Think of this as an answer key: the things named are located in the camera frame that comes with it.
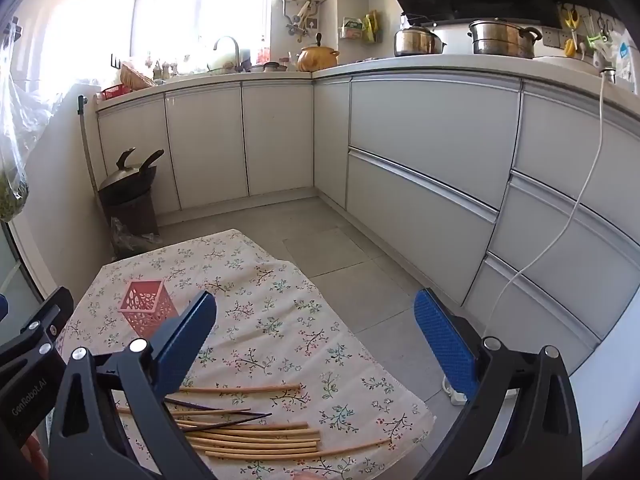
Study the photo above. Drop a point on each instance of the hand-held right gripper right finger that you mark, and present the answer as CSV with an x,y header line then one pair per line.
x,y
445,345

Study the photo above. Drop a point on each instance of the person's left hand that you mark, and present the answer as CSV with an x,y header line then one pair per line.
x,y
37,457

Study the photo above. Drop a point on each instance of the wicker basket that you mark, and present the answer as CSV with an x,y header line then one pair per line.
x,y
136,75

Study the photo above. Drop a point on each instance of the wall rack with packets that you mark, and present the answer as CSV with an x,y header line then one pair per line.
x,y
360,27

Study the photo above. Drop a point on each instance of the white sink cabinet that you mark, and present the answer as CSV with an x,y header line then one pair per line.
x,y
210,145

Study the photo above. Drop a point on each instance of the window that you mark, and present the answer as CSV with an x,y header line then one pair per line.
x,y
200,5

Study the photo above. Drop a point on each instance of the white power strip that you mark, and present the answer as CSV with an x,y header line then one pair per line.
x,y
454,391

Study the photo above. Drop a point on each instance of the black wok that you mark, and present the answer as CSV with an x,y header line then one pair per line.
x,y
142,175

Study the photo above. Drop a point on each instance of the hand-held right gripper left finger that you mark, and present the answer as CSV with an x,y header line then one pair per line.
x,y
186,342

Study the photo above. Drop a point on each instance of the dark wooden chopstick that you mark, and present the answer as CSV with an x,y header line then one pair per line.
x,y
225,412
240,421

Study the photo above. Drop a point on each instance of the floral tablecloth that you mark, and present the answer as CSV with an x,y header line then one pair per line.
x,y
280,320

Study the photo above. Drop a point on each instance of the white and blue bag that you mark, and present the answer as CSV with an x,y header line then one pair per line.
x,y
625,62

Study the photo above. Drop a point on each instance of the orange clay pot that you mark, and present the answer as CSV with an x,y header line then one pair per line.
x,y
315,57

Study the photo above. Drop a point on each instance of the plastic bag of greens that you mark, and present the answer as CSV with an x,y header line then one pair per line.
x,y
17,160

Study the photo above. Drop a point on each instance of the chrome faucet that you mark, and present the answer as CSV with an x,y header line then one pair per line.
x,y
234,47

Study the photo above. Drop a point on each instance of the small lidded pan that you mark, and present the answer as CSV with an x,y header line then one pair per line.
x,y
270,67

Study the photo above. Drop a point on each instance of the pile of bamboo chopsticks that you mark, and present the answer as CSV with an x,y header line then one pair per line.
x,y
260,440

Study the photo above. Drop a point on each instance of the large steel stockpot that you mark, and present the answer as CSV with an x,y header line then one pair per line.
x,y
502,37

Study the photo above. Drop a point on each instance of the steel pot with lid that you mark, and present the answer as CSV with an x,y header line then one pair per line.
x,y
417,40

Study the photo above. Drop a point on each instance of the crumpled clear plastic bag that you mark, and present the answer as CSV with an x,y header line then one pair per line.
x,y
130,242

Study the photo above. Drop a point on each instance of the red plastic basket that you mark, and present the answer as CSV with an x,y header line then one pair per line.
x,y
116,92

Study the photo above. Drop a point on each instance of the steel wok lid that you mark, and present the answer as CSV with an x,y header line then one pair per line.
x,y
120,176

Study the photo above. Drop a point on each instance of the white drawer cabinet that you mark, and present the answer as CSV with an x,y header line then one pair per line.
x,y
425,160

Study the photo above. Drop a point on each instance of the white charger plug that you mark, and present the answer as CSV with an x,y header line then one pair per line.
x,y
607,75

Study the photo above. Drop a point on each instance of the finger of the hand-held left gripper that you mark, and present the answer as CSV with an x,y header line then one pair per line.
x,y
37,327

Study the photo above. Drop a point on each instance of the pink plastic utensil basket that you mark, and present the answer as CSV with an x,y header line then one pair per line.
x,y
147,307

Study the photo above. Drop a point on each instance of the dark stool under wok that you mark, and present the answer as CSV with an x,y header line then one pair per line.
x,y
132,215

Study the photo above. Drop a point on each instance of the yellow scissors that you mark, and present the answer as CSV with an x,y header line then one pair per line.
x,y
570,27

